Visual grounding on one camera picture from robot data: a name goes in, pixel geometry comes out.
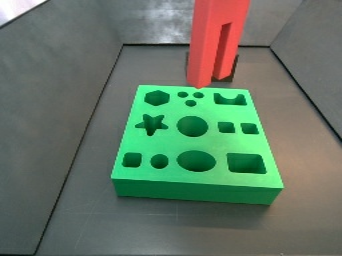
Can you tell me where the black curved cradle block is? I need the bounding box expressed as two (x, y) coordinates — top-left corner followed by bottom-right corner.
(184, 50), (240, 83)

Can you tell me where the green foam shape board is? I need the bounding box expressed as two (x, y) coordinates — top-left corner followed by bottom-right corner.
(111, 85), (283, 205)

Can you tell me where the red double-square block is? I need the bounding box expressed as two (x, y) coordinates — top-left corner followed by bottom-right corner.
(187, 0), (250, 88)

